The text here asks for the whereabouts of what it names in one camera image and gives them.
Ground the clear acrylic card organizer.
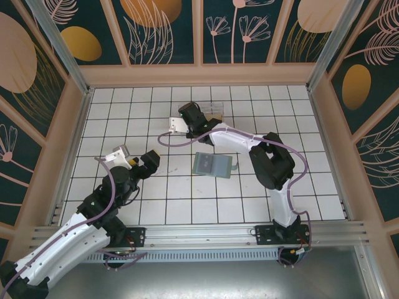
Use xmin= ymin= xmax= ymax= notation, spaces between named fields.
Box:
xmin=179 ymin=101 xmax=226 ymax=134

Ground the aluminium frame post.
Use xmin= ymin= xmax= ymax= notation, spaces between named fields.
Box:
xmin=306 ymin=0 xmax=372 ymax=92
xmin=24 ymin=0 xmax=95 ymax=96

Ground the grey metal sheet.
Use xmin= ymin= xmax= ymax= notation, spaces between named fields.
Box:
xmin=31 ymin=260 xmax=386 ymax=299

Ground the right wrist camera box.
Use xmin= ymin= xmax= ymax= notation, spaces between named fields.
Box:
xmin=168 ymin=116 xmax=190 ymax=135

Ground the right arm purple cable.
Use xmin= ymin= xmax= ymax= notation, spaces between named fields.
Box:
xmin=158 ymin=126 xmax=310 ymax=269

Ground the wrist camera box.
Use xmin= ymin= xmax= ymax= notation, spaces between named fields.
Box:
xmin=168 ymin=116 xmax=190 ymax=135
xmin=105 ymin=144 xmax=131 ymax=169

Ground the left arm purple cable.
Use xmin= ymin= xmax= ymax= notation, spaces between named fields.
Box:
xmin=0 ymin=157 xmax=153 ymax=289

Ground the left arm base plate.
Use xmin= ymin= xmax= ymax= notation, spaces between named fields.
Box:
xmin=123 ymin=227 xmax=147 ymax=249

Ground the green card holder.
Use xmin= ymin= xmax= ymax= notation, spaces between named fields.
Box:
xmin=192 ymin=151 xmax=240 ymax=179

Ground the slotted grey cable duct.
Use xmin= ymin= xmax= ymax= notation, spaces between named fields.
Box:
xmin=79 ymin=248 xmax=281 ymax=263

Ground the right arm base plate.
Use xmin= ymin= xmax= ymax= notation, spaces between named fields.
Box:
xmin=254 ymin=224 xmax=312 ymax=247

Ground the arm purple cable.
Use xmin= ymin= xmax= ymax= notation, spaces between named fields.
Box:
xmin=0 ymin=157 xmax=153 ymax=289
xmin=158 ymin=126 xmax=310 ymax=269

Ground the aluminium mounting rail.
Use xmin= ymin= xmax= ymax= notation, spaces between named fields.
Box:
xmin=29 ymin=219 xmax=370 ymax=250

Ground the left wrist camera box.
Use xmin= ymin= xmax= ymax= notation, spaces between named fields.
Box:
xmin=105 ymin=144 xmax=131 ymax=169

